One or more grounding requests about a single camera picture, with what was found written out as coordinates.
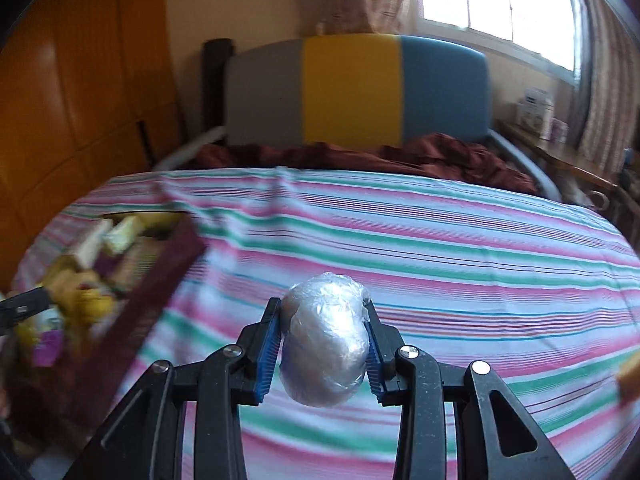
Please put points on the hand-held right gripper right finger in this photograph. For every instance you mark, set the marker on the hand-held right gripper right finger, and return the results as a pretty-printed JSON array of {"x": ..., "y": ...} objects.
[{"x": 374, "y": 360}]

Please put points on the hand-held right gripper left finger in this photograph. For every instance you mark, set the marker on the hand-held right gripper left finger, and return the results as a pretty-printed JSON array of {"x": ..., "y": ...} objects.
[{"x": 267, "y": 360}]

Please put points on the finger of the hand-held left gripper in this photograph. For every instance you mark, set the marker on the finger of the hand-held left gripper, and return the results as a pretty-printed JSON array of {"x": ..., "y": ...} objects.
[{"x": 25, "y": 305}]

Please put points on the purple candy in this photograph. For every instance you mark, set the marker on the purple candy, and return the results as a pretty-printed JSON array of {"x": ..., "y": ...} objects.
[{"x": 47, "y": 350}]

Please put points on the plastic white ball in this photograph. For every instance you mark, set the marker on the plastic white ball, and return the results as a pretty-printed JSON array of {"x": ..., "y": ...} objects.
[{"x": 325, "y": 340}]

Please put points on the cream printed box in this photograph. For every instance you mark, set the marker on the cream printed box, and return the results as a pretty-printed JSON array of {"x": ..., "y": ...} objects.
[{"x": 92, "y": 242}]

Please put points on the brown biscuit packet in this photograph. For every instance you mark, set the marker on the brown biscuit packet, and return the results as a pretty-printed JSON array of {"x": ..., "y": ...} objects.
[{"x": 137, "y": 267}]

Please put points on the rectangular metal tin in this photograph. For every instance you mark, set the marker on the rectangular metal tin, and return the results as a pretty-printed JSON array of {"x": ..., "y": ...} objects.
[{"x": 150, "y": 300}]

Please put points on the wooden wardrobe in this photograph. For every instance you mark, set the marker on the wooden wardrobe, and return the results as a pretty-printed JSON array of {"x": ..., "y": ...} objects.
[{"x": 75, "y": 110}]

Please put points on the maroon cloth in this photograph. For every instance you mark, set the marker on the maroon cloth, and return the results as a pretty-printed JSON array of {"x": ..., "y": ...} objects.
[{"x": 450, "y": 160}]

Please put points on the clear wrapped beige cake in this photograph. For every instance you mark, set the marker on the clear wrapped beige cake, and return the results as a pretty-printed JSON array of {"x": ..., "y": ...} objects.
[{"x": 630, "y": 377}]

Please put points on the grey yellow blue armchair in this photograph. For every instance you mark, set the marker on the grey yellow blue armchair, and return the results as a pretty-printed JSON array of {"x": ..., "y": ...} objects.
[{"x": 350, "y": 90}]

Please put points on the wooden desk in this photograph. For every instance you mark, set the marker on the wooden desk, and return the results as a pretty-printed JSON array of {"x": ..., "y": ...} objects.
[{"x": 560, "y": 160}]

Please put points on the black rolled mat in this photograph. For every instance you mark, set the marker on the black rolled mat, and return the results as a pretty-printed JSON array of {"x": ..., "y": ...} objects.
[{"x": 218, "y": 85}]

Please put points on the pink cup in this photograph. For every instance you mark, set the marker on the pink cup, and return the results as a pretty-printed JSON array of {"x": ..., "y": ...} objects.
[{"x": 559, "y": 131}]

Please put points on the window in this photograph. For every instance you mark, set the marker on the window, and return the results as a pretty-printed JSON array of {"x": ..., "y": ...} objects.
[{"x": 500, "y": 0}]

